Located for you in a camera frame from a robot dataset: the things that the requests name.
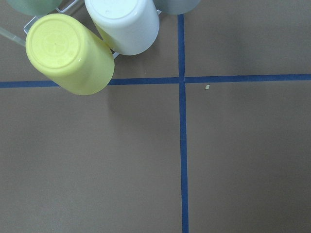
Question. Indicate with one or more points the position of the white plastic cup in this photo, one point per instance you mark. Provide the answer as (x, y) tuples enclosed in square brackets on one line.
[(126, 24)]

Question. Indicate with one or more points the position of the yellow plastic cup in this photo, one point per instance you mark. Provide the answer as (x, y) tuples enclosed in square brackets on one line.
[(69, 54)]

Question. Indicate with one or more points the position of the grey plastic cup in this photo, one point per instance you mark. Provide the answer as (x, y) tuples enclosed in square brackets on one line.
[(176, 7)]

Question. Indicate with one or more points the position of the mint green plastic cup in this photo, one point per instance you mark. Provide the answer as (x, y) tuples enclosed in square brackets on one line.
[(34, 7)]

